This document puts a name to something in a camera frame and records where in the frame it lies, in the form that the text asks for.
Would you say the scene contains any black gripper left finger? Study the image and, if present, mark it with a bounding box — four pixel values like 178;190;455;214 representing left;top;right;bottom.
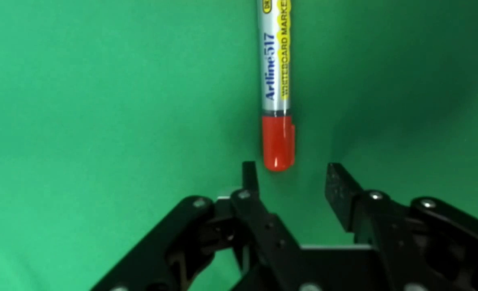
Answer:
90;159;304;291

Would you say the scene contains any green table cloth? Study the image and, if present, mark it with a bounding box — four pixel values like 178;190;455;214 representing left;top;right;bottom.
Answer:
0;0;478;291

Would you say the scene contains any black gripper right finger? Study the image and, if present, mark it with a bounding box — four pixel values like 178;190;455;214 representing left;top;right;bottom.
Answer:
325;161;478;291

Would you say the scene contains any silver marker pen red cap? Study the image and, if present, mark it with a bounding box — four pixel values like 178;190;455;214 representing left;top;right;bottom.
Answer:
256;0;298;174

